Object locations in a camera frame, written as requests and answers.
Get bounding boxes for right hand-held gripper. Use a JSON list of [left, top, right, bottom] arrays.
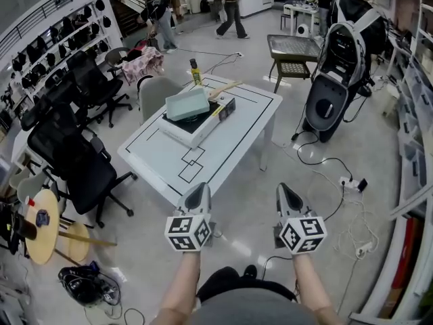
[[273, 183, 329, 256]]

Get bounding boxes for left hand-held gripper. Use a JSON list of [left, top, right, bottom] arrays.
[[164, 181, 217, 252]]

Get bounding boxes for white induction stove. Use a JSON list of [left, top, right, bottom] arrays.
[[154, 96, 237, 150]]

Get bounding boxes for teal frying pan wooden handle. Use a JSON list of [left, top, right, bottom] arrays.
[[164, 80, 244, 123]]

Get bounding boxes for person's left forearm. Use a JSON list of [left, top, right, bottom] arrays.
[[156, 251, 204, 325]]

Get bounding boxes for person's right forearm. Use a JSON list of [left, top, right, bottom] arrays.
[[290, 253, 341, 325]]

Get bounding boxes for white power strip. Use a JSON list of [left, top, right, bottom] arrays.
[[339, 177, 363, 193], [355, 242, 373, 258]]

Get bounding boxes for person's black trousers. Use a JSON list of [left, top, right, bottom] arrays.
[[197, 265, 299, 305]]

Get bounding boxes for person's grey shirt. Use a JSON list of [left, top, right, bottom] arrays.
[[194, 286, 327, 325]]

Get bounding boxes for round wooden stool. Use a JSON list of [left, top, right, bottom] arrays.
[[55, 221, 118, 263]]

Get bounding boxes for white table with black lines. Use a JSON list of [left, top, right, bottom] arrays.
[[116, 73, 283, 207]]

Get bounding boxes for large black office chair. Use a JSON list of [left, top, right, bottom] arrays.
[[20, 102, 139, 229]]

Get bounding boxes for tall white storage shelf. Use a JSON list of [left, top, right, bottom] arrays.
[[350, 0, 433, 322]]

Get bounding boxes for grey padded chair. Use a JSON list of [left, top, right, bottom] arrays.
[[139, 76, 184, 124]]

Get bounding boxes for round wooden table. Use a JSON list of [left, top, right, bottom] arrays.
[[24, 189, 61, 266]]

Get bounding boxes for open white black backpack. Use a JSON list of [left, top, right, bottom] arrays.
[[302, 9, 383, 144]]

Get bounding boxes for yellow bottle black cap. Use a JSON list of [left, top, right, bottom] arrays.
[[189, 58, 203, 87]]

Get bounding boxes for black cylinder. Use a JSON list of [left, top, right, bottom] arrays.
[[12, 214, 37, 242]]

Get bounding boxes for pink patterned cloth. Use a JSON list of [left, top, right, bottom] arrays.
[[121, 47, 166, 85]]

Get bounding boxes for black mesh office chair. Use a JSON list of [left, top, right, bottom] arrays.
[[65, 50, 133, 129]]

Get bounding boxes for small white table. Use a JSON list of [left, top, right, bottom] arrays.
[[279, 2, 321, 36]]

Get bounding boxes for white shelf rack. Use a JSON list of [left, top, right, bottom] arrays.
[[0, 0, 114, 114]]

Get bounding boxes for staircase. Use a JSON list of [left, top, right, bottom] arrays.
[[107, 0, 152, 37]]

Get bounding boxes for row of black headsets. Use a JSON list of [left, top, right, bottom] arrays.
[[0, 0, 112, 110]]

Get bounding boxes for tangled white cable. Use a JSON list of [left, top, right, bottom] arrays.
[[313, 169, 380, 254]]

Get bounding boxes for black floor cable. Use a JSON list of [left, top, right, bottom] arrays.
[[291, 129, 355, 183]]

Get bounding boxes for bundle of black cables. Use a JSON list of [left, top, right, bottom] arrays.
[[57, 261, 122, 308]]

